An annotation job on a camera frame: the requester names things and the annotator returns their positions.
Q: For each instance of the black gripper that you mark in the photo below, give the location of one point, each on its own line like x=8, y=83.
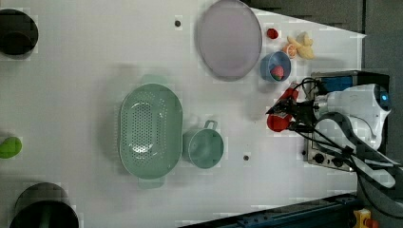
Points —
x=302, y=113

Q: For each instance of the red knitted ketchup bottle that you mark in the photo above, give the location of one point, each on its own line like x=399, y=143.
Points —
x=278, y=120

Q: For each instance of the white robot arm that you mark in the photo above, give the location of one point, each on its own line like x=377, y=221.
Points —
x=346, y=125

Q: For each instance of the silver toaster oven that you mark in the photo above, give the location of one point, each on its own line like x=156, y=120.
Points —
x=335, y=82

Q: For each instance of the red toy strawberry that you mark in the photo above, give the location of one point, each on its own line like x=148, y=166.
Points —
x=277, y=73

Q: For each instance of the small blue bowl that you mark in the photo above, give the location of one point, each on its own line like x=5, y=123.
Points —
x=278, y=58

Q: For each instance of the orange slice toy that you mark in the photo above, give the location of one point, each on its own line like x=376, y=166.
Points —
x=290, y=50

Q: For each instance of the small red toy fruit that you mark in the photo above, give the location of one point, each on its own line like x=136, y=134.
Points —
x=272, y=33

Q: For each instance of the round grey plate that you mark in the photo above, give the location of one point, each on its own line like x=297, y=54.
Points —
x=229, y=39

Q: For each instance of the yellow red button box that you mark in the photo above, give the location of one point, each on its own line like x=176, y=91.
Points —
x=364, y=219

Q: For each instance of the green oval colander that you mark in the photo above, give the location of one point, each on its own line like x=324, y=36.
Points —
x=150, y=138

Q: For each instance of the green toy fruit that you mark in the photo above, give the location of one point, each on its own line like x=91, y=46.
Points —
x=10, y=147

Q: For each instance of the green cup with handle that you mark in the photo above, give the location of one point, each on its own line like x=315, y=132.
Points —
x=203, y=147

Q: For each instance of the blue metal frame rail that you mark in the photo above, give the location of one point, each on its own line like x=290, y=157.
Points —
x=332, y=212

